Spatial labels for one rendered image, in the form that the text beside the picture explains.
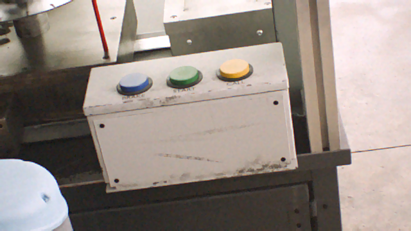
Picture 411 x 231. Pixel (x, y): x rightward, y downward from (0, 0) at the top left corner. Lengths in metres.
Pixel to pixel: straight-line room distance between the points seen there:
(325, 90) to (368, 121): 1.44
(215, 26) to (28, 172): 0.50
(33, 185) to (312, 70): 0.44
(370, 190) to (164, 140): 1.25
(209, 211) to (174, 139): 0.18
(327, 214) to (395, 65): 1.60
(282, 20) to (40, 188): 0.50
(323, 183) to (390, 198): 1.03
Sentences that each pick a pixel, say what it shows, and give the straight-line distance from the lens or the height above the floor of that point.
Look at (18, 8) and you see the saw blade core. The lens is 1.36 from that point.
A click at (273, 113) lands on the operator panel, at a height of 0.85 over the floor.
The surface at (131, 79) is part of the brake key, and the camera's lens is 1.17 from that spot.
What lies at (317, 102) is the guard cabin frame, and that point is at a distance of 1.19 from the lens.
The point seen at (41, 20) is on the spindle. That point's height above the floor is 0.87.
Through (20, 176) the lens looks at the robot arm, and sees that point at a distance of 0.92.
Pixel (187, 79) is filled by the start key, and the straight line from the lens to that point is 1.14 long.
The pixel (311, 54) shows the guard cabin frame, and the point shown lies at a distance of 1.15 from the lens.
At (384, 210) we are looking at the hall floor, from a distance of 2.28.
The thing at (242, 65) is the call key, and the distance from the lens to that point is 1.15.
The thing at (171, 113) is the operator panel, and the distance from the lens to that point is 1.15.
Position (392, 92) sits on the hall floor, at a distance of 2.75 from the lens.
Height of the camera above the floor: 1.48
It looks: 33 degrees down
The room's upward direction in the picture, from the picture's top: 10 degrees counter-clockwise
